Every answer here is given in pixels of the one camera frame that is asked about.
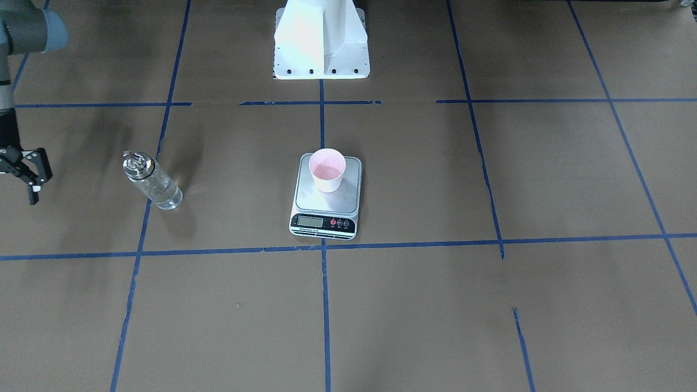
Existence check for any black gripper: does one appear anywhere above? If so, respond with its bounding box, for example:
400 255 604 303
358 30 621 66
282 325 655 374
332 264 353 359
0 109 54 205

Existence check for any clear glass sauce bottle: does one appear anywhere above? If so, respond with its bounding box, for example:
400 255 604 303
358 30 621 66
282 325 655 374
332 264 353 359
122 150 184 210

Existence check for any pink plastic cup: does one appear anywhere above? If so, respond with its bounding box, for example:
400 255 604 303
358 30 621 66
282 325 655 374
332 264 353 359
308 148 346 193

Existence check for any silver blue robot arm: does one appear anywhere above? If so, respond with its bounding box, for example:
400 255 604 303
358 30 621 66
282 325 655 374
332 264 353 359
1 1 68 205

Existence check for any grey digital kitchen scale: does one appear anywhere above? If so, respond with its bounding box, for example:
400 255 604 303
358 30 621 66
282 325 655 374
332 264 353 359
289 153 363 241

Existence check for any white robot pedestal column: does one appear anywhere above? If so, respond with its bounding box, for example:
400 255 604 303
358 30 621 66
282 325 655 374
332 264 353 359
272 1 371 80

